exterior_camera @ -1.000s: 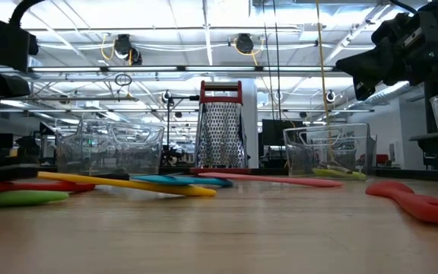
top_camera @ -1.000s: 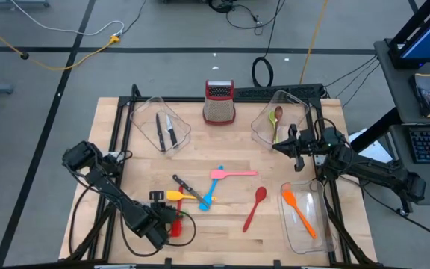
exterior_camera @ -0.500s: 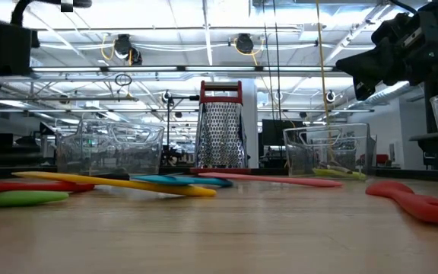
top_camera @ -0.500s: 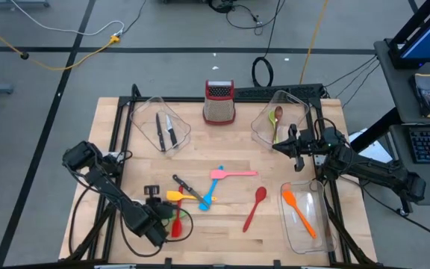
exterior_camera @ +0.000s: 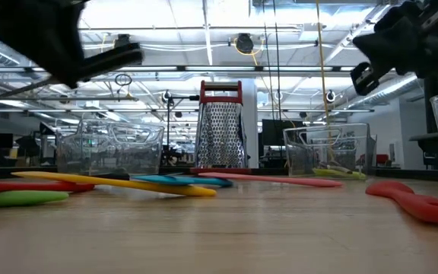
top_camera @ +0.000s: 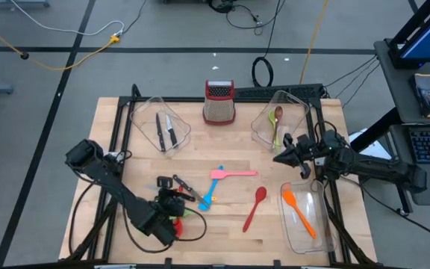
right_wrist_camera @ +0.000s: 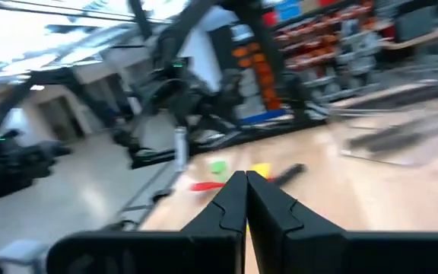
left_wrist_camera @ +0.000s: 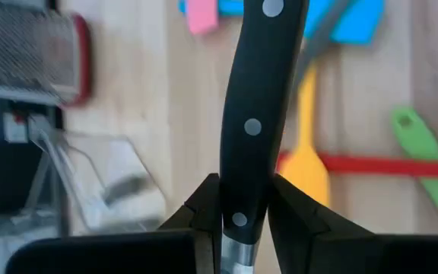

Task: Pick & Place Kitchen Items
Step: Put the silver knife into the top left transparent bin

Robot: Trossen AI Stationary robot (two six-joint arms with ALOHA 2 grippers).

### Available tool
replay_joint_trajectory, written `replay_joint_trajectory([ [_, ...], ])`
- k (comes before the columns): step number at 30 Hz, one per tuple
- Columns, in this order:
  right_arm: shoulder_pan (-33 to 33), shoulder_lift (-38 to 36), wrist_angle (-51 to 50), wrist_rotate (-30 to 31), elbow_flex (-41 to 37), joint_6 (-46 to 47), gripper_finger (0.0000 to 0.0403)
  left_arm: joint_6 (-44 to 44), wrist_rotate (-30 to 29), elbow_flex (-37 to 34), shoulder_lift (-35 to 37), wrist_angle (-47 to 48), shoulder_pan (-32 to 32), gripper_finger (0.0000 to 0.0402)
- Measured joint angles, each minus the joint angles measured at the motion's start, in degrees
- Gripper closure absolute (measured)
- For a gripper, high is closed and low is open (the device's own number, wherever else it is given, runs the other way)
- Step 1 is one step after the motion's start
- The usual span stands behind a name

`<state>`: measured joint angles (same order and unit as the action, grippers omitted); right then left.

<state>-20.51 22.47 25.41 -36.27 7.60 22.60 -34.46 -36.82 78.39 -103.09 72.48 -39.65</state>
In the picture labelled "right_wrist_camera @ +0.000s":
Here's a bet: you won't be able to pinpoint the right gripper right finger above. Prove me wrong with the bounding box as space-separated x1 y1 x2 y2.
246 170 438 274

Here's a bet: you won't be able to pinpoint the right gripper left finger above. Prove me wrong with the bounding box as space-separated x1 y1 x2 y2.
46 170 249 274

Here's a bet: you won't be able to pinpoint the serrated knife riveted handle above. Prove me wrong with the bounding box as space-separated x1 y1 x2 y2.
274 163 306 186

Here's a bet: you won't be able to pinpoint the long black-handled knife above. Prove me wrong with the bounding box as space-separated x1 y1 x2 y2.
346 129 429 154

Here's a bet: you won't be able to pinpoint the yellow silicone spatula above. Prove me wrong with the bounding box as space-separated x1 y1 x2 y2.
249 162 272 180

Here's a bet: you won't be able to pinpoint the red silicone spatula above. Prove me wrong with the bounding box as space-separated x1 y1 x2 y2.
189 177 277 192

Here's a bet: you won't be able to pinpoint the green silicone spatula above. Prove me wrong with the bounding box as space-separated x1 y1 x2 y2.
209 159 228 183

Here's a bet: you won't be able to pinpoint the clear plastic bin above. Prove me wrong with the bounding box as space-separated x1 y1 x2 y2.
338 75 438 168

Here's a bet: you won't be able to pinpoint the black machine green lights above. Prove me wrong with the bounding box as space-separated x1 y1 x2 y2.
0 113 71 209

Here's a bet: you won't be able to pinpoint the storage shelves with boxes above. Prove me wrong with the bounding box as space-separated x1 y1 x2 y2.
271 0 398 102

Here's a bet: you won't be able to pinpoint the white upright post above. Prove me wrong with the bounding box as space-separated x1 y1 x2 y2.
173 126 189 173

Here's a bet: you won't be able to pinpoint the black aluminium rig frame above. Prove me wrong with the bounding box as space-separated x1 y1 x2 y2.
0 0 329 170

